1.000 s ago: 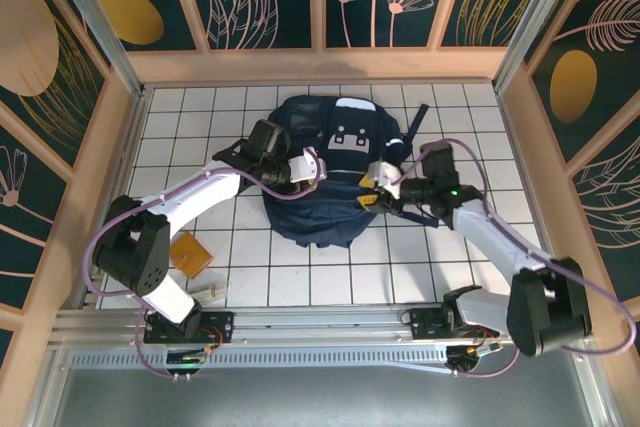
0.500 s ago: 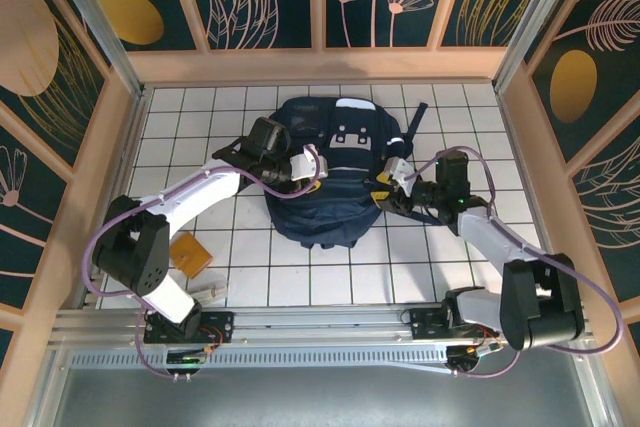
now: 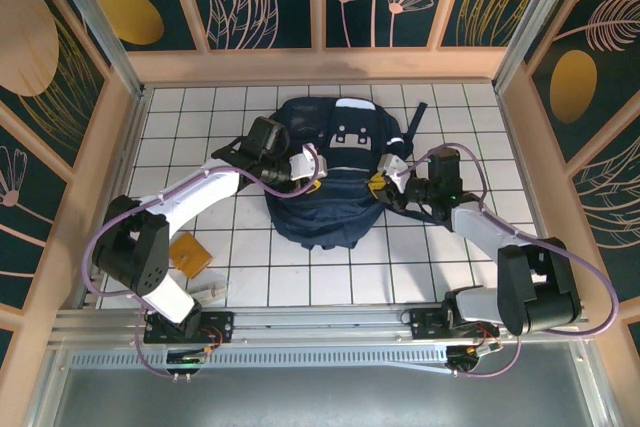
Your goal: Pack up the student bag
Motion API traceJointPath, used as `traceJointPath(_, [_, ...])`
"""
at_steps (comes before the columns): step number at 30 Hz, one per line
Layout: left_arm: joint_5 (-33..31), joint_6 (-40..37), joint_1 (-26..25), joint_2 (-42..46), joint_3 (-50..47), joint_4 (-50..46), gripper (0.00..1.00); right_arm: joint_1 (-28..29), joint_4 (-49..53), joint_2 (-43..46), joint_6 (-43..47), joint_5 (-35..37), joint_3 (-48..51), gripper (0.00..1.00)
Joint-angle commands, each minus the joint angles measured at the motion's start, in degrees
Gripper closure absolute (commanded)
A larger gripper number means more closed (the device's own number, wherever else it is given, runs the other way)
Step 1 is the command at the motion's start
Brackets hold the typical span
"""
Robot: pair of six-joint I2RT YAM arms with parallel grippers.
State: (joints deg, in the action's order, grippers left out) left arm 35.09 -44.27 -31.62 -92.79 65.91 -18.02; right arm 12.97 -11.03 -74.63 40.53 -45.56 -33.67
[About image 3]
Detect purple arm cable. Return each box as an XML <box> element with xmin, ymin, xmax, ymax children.
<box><xmin>397</xmin><ymin>142</ymin><xmax>622</xmax><ymax>379</ymax></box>
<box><xmin>81</xmin><ymin>144</ymin><xmax>321</xmax><ymax>381</ymax></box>

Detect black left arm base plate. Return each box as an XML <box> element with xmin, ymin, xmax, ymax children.
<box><xmin>143</xmin><ymin>310</ymin><xmax>236</xmax><ymax>344</ymax></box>

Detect navy blue student backpack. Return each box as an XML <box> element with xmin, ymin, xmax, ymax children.
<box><xmin>263</xmin><ymin>95</ymin><xmax>441</xmax><ymax>251</ymax></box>

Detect orange sticky note pad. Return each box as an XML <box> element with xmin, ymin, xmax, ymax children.
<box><xmin>169</xmin><ymin>231</ymin><xmax>215</xmax><ymax>278</ymax></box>

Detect slotted grey cable tray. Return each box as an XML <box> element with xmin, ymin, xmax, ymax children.
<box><xmin>69</xmin><ymin>349</ymin><xmax>451</xmax><ymax>372</ymax></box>

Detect aluminium corner post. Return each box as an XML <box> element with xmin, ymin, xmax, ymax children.
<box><xmin>492</xmin><ymin>0</ymin><xmax>587</xmax><ymax>91</ymax></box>
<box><xmin>39</xmin><ymin>0</ymin><xmax>146</xmax><ymax>101</ymax></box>

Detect grey metal shelf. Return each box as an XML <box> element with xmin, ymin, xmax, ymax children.
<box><xmin>27</xmin><ymin>341</ymin><xmax>619</xmax><ymax>427</ymax></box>

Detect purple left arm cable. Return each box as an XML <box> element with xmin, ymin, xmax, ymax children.
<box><xmin>81</xmin><ymin>144</ymin><xmax>321</xmax><ymax>381</ymax></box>

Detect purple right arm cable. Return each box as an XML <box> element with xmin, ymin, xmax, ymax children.
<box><xmin>397</xmin><ymin>142</ymin><xmax>622</xmax><ymax>379</ymax></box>

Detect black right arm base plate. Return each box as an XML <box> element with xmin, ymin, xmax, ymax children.
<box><xmin>408</xmin><ymin>304</ymin><xmax>501</xmax><ymax>343</ymax></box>

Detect clear plastic pen case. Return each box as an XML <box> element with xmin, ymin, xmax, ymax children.
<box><xmin>191</xmin><ymin>280</ymin><xmax>232</xmax><ymax>304</ymax></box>

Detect aluminium mounting rail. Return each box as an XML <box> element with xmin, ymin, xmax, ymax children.
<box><xmin>47</xmin><ymin>299</ymin><xmax>596</xmax><ymax>348</ymax></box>

